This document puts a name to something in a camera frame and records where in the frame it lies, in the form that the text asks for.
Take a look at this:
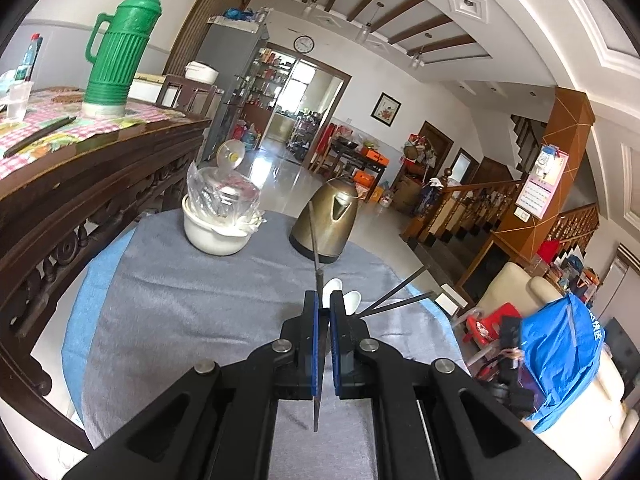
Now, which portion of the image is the grey tablecloth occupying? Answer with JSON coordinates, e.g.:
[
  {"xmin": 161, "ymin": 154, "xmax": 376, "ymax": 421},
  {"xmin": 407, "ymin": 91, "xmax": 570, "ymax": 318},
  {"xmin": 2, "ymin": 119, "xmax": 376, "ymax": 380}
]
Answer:
[{"xmin": 80, "ymin": 208, "xmax": 463, "ymax": 480}]

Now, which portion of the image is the cream sofa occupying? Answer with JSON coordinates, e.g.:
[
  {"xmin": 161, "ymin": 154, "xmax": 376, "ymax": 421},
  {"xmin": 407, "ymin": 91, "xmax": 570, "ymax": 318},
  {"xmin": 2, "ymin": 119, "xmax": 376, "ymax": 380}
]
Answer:
[{"xmin": 477, "ymin": 260, "xmax": 640, "ymax": 461}]

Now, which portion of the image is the dark flat stick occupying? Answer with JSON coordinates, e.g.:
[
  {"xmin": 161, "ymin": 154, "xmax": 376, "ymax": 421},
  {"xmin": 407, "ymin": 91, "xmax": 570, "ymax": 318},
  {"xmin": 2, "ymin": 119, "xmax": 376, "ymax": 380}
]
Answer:
[{"xmin": 2, "ymin": 116, "xmax": 78, "ymax": 158}]

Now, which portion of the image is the framed picture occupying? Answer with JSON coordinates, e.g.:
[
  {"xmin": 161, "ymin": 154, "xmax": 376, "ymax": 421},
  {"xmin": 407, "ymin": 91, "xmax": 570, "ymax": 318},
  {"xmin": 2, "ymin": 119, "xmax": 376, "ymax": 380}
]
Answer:
[{"xmin": 371, "ymin": 92, "xmax": 402, "ymax": 127}]

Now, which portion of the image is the white pot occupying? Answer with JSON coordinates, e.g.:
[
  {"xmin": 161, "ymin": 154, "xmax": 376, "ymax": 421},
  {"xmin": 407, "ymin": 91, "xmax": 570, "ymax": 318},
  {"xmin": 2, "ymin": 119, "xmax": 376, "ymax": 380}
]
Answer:
[{"xmin": 185, "ymin": 61, "xmax": 220, "ymax": 85}]

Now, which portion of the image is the grey refrigerator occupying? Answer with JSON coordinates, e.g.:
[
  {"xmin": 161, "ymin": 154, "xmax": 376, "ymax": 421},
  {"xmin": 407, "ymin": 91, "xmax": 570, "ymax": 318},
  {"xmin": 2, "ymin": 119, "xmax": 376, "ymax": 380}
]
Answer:
[{"xmin": 197, "ymin": 17, "xmax": 268, "ymax": 161}]

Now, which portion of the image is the pink checkered cloth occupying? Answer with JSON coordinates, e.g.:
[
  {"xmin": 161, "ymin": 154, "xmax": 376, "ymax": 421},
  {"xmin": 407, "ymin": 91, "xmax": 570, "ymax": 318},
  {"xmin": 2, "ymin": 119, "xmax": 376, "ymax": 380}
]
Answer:
[{"xmin": 0, "ymin": 87, "xmax": 186, "ymax": 181}]

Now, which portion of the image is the clear bottle with red cap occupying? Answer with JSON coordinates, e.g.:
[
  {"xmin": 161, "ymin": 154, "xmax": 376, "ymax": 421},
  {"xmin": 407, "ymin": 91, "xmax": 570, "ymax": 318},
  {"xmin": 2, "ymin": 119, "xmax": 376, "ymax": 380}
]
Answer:
[{"xmin": 14, "ymin": 34, "xmax": 41, "ymax": 83}]

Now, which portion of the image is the blue plastic bag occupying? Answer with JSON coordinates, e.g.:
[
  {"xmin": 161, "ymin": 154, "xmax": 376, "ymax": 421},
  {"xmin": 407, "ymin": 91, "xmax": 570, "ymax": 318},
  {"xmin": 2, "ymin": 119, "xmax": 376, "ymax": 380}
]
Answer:
[{"xmin": 520, "ymin": 292, "xmax": 606, "ymax": 433}]

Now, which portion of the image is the red plastic chair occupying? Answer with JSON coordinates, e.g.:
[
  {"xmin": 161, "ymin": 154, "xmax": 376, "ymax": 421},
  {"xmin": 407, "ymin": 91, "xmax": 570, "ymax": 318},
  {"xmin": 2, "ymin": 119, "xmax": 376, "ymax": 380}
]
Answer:
[{"xmin": 452, "ymin": 302, "xmax": 523, "ymax": 361}]

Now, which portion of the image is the white bowl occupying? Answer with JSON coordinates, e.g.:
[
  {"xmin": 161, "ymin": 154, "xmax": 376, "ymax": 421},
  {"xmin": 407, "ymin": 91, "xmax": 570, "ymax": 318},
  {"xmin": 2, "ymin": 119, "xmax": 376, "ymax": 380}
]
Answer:
[{"xmin": 182, "ymin": 195, "xmax": 263, "ymax": 257}]

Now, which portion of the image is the gold electric kettle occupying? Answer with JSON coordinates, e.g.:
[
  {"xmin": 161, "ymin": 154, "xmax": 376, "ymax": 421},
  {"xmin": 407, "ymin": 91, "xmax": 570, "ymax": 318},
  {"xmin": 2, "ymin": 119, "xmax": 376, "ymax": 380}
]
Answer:
[{"xmin": 290, "ymin": 175, "xmax": 358, "ymax": 264}]

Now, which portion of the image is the dark carved wooden sideboard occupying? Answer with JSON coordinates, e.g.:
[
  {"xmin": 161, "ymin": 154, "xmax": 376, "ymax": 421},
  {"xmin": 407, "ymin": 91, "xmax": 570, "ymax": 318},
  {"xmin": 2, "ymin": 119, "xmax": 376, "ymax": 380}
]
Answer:
[{"xmin": 0, "ymin": 85, "xmax": 213, "ymax": 453}]

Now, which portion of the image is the brown wooden door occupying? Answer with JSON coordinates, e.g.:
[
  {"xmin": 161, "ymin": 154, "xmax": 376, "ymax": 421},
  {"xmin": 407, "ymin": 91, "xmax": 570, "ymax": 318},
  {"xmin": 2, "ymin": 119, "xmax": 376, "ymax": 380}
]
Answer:
[{"xmin": 162, "ymin": 0, "xmax": 255, "ymax": 78}]

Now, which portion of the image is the blue tablecloth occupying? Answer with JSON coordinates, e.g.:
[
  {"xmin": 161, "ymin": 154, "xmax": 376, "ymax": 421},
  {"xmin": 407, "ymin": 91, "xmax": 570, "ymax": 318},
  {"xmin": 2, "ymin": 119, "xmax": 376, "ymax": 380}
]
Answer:
[{"xmin": 61, "ymin": 232, "xmax": 453, "ymax": 431}]

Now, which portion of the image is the shelf with bottles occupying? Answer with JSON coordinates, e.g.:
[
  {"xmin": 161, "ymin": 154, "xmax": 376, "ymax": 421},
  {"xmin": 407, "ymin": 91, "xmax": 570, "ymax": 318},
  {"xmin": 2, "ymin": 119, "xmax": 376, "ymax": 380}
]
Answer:
[{"xmin": 245, "ymin": 47, "xmax": 296, "ymax": 111}]

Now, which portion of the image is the dark chopstick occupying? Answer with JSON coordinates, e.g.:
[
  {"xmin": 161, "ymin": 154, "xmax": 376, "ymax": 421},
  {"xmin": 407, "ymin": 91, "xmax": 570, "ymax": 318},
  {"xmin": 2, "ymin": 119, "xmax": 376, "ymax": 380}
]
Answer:
[
  {"xmin": 372, "ymin": 266, "xmax": 431, "ymax": 311},
  {"xmin": 307, "ymin": 201, "xmax": 322, "ymax": 433},
  {"xmin": 356, "ymin": 292, "xmax": 437, "ymax": 318}
]

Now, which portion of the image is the small white fan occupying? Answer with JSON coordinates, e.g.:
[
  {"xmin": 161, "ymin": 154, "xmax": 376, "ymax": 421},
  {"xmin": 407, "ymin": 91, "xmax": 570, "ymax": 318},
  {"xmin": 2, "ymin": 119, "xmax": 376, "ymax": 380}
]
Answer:
[{"xmin": 216, "ymin": 140, "xmax": 247, "ymax": 171}]

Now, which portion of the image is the clear plastic bag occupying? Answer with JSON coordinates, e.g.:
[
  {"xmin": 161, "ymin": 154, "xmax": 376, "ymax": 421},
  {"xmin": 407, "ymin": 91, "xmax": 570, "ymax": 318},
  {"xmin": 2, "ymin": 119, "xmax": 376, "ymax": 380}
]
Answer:
[{"xmin": 186, "ymin": 160, "xmax": 266, "ymax": 233}]

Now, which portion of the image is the green thermos flask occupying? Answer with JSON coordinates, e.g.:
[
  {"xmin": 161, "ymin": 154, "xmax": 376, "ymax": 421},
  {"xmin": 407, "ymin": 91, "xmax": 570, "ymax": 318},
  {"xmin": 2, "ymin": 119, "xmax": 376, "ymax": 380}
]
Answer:
[{"xmin": 85, "ymin": 0, "xmax": 162, "ymax": 118}]

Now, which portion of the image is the wooden staircase railing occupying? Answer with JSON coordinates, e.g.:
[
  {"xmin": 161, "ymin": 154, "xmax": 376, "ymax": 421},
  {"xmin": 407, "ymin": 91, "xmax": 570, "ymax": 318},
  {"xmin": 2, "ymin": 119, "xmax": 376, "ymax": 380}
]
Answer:
[{"xmin": 400, "ymin": 115, "xmax": 601, "ymax": 306}]

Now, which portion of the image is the dark wooden side table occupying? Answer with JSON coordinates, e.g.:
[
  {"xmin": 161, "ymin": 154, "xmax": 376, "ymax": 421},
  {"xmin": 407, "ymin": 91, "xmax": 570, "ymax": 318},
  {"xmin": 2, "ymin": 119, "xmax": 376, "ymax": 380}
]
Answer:
[{"xmin": 320, "ymin": 137, "xmax": 391, "ymax": 176}]

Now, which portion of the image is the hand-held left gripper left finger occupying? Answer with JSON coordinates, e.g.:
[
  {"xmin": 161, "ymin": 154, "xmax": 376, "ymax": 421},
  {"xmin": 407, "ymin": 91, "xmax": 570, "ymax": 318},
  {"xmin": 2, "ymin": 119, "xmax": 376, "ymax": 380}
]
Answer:
[{"xmin": 62, "ymin": 291, "xmax": 321, "ymax": 480}]

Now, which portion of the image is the clear plastic cup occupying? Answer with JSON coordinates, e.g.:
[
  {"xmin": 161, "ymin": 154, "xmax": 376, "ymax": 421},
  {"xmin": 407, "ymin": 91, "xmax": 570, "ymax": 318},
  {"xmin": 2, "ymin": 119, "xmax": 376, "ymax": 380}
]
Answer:
[{"xmin": 6, "ymin": 81, "xmax": 35, "ymax": 122}]

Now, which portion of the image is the brown wooden chair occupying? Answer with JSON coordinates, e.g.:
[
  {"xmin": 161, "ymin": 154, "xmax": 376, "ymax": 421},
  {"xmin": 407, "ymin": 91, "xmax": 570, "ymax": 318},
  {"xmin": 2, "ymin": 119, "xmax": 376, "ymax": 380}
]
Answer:
[{"xmin": 156, "ymin": 74, "xmax": 218, "ymax": 113}]

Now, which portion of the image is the wall calendar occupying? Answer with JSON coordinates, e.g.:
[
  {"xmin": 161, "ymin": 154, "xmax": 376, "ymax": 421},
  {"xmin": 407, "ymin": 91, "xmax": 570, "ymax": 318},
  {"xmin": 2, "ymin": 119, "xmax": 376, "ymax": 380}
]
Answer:
[{"xmin": 515, "ymin": 144, "xmax": 568, "ymax": 220}]

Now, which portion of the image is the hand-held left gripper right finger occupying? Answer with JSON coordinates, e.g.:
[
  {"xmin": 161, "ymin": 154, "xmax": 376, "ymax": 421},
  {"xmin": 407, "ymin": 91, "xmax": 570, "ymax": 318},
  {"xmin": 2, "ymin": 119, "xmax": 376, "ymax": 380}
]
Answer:
[{"xmin": 330, "ymin": 291, "xmax": 586, "ymax": 480}]

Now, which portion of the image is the white step stool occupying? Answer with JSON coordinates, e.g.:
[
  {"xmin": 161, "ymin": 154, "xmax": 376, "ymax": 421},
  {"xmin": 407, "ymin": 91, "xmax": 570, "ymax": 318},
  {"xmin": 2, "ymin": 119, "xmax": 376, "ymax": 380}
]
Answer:
[{"xmin": 435, "ymin": 285, "xmax": 468, "ymax": 318}]

